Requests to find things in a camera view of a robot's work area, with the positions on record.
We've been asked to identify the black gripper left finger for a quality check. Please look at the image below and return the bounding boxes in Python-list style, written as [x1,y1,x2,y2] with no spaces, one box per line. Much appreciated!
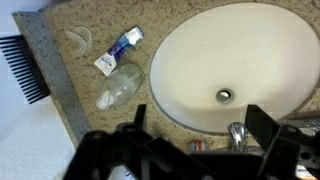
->
[132,103,148,132]

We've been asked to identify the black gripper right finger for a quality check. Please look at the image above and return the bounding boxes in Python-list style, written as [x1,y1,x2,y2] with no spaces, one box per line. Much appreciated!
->
[244,104,282,158]

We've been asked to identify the chrome faucet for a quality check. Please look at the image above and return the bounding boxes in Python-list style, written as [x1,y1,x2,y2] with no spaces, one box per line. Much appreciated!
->
[226,121,250,152]

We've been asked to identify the clear soap pump bottle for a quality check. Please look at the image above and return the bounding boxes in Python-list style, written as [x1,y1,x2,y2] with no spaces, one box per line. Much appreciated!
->
[95,62,146,111]

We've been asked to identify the dark toiletry tray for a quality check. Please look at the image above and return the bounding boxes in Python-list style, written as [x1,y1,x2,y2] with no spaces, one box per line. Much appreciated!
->
[285,116,320,130]

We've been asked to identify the metal sink drain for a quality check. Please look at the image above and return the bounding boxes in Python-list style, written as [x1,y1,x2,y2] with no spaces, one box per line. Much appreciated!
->
[215,87,235,104]

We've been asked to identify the blue white toothpaste tube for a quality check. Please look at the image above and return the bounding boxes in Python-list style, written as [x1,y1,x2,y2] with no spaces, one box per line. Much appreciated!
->
[93,26,145,77]

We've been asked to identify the white oval sink basin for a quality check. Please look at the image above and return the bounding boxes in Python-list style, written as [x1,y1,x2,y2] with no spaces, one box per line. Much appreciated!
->
[149,2,320,135]

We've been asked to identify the clear dental retainer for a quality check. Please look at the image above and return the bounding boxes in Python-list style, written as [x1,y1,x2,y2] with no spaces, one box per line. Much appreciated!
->
[74,25,93,56]
[65,29,88,52]

